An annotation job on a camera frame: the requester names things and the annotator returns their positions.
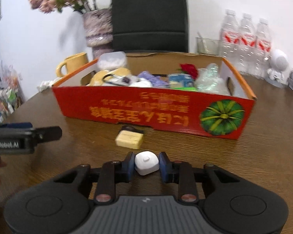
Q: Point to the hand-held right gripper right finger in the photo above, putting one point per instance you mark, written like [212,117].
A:
[163,168]

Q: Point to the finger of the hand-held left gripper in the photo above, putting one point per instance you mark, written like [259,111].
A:
[48,134]
[14,125]

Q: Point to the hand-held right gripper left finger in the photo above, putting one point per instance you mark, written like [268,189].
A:
[130,168]

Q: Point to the pale yellow rectangular block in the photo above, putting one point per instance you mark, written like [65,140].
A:
[129,140]

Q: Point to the red cardboard box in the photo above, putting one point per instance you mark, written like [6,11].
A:
[161,112]

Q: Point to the green tea packet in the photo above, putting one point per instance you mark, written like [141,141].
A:
[183,85]

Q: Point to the white tissue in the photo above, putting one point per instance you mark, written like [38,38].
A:
[47,84]
[141,84]

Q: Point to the blue snack packet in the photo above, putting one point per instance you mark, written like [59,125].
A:
[180,79]

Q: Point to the clear plastic bag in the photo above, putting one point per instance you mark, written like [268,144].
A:
[210,80]

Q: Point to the colourful wrapped bundle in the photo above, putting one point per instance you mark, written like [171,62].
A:
[6,97]

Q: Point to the yellow mug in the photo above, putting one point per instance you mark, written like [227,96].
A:
[75,64]

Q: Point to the purple textured vase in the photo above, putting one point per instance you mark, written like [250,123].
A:
[97,29]

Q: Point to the clear glass cup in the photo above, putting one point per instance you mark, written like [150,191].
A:
[207,46]

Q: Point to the clear water bottle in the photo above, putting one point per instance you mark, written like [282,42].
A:
[263,46]
[247,43]
[229,41]

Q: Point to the black paper bag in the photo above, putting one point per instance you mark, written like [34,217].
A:
[149,17]

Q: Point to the white robot figurine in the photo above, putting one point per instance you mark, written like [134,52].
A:
[278,65]

